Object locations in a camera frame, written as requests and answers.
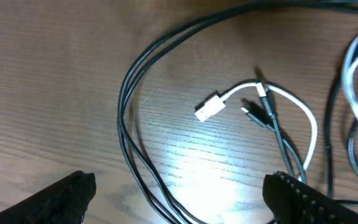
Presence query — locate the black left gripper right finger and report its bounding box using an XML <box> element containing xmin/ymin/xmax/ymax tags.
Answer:
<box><xmin>262</xmin><ymin>171</ymin><xmax>358</xmax><ymax>224</ymax></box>

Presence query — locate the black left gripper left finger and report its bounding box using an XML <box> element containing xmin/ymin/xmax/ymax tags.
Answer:
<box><xmin>0</xmin><ymin>170</ymin><xmax>96</xmax><ymax>224</ymax></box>

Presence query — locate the black usb cable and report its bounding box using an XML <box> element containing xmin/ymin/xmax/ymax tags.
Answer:
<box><xmin>116</xmin><ymin>0</ymin><xmax>358</xmax><ymax>224</ymax></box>

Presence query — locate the white usb cable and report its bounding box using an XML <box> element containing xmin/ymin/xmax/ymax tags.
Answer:
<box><xmin>193</xmin><ymin>21</ymin><xmax>358</xmax><ymax>172</ymax></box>

